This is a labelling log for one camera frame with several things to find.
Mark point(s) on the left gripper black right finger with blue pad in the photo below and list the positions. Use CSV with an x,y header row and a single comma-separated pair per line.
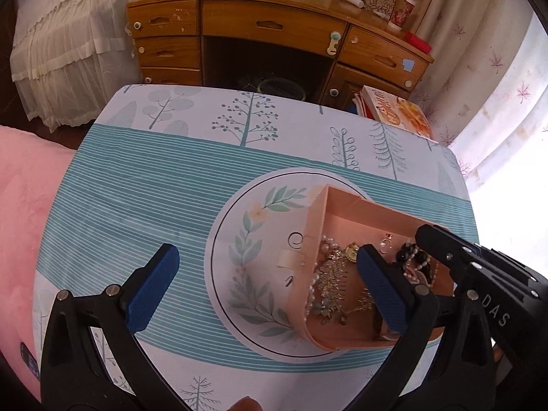
x,y
462,373

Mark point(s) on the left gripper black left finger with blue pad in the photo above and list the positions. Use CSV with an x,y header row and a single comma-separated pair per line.
x,y
91,358

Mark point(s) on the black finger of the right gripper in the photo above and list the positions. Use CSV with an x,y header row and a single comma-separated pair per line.
x,y
447,248

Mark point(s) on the small charm earrings cluster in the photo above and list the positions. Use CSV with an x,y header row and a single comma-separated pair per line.
x,y
386,244

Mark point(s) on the gold leaf hair comb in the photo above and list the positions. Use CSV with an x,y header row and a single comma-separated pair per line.
x,y
328,290

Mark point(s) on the pink rectangular jewelry box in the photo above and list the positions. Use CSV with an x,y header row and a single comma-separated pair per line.
x,y
358,272

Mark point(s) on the gold round brooch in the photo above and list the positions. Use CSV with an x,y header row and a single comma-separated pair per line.
x,y
351,252

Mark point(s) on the smartphone on blanket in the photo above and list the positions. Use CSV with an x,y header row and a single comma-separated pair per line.
x,y
29,360

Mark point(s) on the floral sheer curtain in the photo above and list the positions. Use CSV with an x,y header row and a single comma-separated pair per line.
x,y
485,95

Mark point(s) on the pink blanket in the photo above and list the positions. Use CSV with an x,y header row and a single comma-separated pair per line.
x,y
31,172

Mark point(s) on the tree patterned tablecloth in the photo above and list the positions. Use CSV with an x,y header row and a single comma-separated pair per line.
x,y
227,178

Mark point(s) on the red floral paper cup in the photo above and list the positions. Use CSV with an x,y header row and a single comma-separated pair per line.
x,y
401,11

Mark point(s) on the wooden dresser desk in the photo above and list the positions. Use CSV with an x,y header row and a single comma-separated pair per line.
x,y
329,48

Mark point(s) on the white lace bed skirt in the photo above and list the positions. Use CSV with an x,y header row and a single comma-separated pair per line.
x,y
69,57

